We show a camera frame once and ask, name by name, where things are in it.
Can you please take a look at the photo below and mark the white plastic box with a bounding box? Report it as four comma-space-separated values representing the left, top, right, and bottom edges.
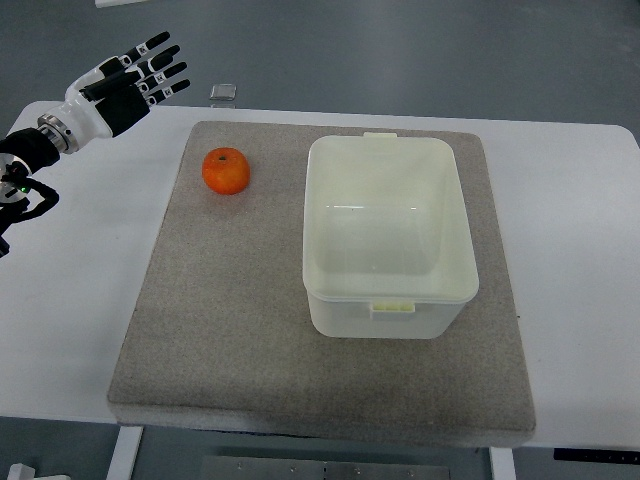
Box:
303, 133, 479, 339

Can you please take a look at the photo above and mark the small clear floor plate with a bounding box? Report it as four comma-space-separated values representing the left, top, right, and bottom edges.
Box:
210, 84, 237, 102

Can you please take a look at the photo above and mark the white block bottom left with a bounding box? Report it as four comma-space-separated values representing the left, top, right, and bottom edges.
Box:
6, 463, 71, 480

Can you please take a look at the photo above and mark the orange fruit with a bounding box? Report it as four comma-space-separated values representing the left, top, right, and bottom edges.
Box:
201, 147, 251, 195

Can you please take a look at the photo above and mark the white table leg left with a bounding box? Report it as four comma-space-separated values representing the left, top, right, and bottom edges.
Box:
106, 427, 144, 480

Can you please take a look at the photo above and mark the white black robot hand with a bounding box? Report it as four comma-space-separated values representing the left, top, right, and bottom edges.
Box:
37, 31, 190, 154

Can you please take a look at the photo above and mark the white table leg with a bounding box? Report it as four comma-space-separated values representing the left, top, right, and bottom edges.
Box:
106, 427, 144, 480
489, 447, 517, 480

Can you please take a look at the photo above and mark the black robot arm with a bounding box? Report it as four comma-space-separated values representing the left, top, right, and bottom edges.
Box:
1, 125, 65, 235

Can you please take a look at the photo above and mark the black control panel strip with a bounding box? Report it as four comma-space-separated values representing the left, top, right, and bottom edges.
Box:
553, 448, 640, 465

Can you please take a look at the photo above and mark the white table leg right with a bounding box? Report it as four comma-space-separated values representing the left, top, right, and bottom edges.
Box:
489, 447, 517, 480

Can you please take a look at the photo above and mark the grey felt mat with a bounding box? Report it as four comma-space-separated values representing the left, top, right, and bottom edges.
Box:
107, 121, 536, 446

